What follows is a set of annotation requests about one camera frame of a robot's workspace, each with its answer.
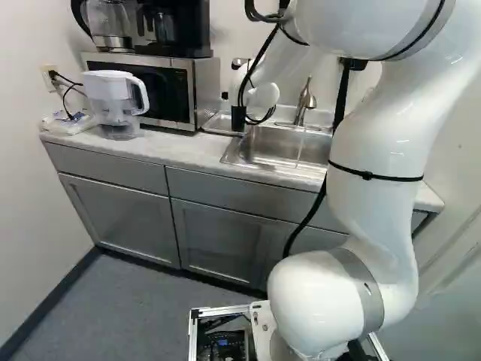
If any white wall outlet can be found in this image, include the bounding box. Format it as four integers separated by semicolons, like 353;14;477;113
40;64;60;93

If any black coffee maker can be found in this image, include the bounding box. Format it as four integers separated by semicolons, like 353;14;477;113
133;0;213;59

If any black power cable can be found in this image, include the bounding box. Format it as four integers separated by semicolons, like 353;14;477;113
50;69;88;122

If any glass electric kettle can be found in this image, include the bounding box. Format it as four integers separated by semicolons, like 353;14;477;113
70;0;138;54

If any metal tray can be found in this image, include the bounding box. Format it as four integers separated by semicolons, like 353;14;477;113
201;110;247;135

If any silver tap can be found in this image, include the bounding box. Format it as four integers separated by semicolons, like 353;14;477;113
293;74;319;127

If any grey counter with cabinets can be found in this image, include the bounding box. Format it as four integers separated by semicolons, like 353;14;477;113
38;117;446;293

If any white water filter pitcher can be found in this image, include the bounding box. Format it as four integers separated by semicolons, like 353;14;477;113
80;69;151;141

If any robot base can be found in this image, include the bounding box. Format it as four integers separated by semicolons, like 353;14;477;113
187;299;389;361

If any white flat box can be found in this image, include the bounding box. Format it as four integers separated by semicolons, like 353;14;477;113
40;109;97;135

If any steel microwave oven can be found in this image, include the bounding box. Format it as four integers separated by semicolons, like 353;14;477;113
80;51;222;133

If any steel sink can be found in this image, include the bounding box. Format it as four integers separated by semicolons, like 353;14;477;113
219;120;336;178

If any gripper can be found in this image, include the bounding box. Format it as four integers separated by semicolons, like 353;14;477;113
231;105;248;133

